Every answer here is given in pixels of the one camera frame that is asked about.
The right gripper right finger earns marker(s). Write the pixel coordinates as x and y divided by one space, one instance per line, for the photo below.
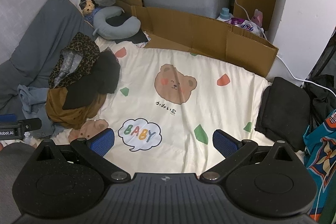
236 155

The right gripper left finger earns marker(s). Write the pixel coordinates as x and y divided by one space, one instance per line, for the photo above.
93 150

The leopard print garment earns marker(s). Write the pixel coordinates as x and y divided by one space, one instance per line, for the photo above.
76 60

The folded black clothes stack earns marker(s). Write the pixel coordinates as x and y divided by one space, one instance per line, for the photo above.
284 113

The light blue denim garment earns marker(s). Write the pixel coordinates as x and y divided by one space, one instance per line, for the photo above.
34 106

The black garment on pile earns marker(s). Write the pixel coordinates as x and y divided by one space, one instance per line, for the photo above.
102 80

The cream bear print blanket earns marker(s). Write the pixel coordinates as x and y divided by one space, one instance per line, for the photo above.
165 109

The brown cardboard box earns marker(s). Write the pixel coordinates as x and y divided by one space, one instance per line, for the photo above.
181 31

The black flat cloth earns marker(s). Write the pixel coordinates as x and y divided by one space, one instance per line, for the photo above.
139 37

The grey neck pillow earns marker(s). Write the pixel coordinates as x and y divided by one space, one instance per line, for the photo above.
112 23

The purple white refill pouch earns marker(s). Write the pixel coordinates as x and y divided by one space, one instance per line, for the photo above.
254 25

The detergent bottle blue cap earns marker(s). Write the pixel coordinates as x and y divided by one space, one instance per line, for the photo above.
225 15

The small plush toy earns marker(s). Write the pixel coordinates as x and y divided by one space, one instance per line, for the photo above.
87 7

